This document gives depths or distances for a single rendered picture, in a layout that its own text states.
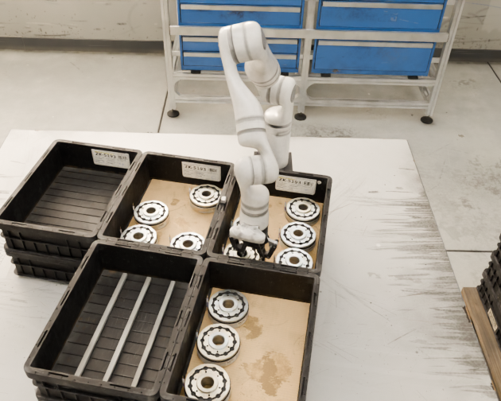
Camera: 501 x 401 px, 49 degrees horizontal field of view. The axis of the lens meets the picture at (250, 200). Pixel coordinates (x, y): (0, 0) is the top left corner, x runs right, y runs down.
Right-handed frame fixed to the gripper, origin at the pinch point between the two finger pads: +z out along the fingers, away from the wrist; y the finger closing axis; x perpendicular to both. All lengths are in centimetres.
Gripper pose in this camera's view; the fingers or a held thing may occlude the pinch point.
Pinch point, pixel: (252, 258)
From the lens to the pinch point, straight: 152.8
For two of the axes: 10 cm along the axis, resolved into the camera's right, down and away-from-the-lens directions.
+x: -2.9, 6.3, -7.2
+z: -0.3, 7.5, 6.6
